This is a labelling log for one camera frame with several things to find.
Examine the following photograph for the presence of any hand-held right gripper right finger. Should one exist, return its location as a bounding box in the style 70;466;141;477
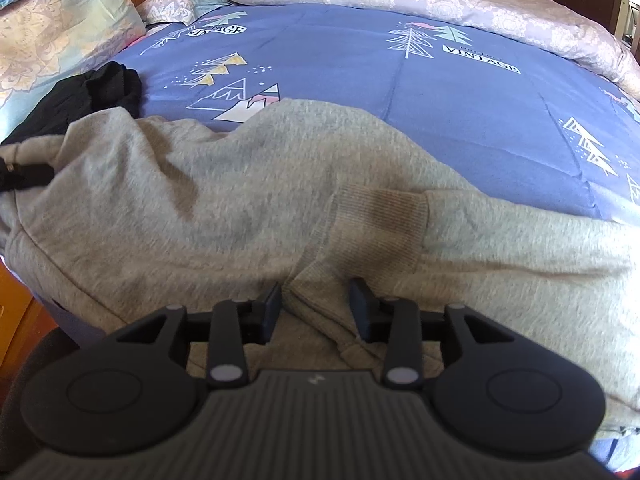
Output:
348;277;521;389

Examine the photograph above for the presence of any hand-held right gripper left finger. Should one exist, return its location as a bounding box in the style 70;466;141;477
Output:
117;282;284;389

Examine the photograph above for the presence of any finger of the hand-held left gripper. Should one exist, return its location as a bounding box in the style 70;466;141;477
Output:
0;156;56;195

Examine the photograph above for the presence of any grey sweatshirt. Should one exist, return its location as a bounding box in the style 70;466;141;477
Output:
0;97;640;432

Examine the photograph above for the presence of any black cloth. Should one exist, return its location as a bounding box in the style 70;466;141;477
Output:
4;61;144;144

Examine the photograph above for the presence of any floral pillow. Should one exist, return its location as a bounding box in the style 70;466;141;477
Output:
0;0;147;127

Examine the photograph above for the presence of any small lilac patterned pillow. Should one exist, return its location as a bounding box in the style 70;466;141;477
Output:
136;0;234;26

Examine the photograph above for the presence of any blue printed bedsheet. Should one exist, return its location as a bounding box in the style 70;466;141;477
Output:
47;2;640;348

